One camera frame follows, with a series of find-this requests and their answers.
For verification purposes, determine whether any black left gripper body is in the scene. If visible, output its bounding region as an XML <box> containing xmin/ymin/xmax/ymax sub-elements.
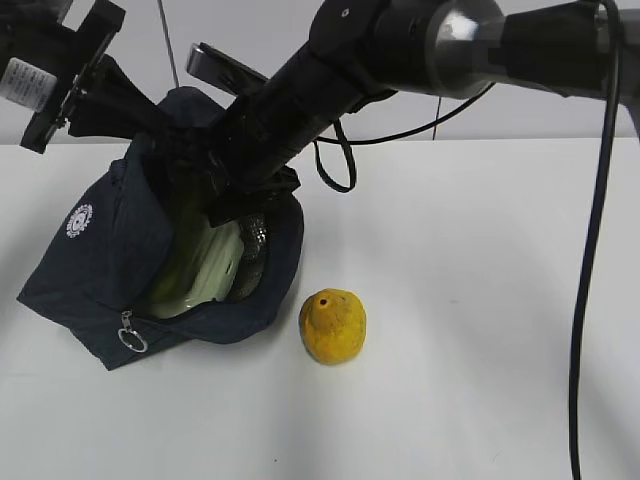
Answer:
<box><xmin>1</xmin><ymin>1</ymin><xmax>125</xmax><ymax>153</ymax></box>

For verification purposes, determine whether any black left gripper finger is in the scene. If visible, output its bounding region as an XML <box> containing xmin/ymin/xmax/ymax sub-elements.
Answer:
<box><xmin>67</xmin><ymin>94</ymin><xmax>155</xmax><ymax>138</ymax></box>
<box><xmin>97</xmin><ymin>55</ymin><xmax>173</xmax><ymax>134</ymax></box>

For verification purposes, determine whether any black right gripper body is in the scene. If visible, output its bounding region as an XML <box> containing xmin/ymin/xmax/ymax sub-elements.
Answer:
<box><xmin>204</xmin><ymin>84</ymin><xmax>340</xmax><ymax>225</ymax></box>

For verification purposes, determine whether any dark blue lunch bag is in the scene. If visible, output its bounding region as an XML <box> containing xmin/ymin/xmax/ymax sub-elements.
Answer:
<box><xmin>18</xmin><ymin>136</ymin><xmax>304</xmax><ymax>370</ymax></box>

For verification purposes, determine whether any green lid glass container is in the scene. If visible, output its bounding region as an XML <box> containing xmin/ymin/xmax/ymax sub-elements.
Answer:
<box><xmin>141</xmin><ymin>198</ymin><xmax>244</xmax><ymax>320</ymax></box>

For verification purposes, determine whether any yellow lemon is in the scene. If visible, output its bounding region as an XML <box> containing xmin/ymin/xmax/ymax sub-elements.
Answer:
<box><xmin>298</xmin><ymin>288</ymin><xmax>367</xmax><ymax>366</ymax></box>

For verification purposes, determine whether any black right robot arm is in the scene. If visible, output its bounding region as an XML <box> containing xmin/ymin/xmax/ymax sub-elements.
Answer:
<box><xmin>207</xmin><ymin>1</ymin><xmax>639</xmax><ymax>224</ymax></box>

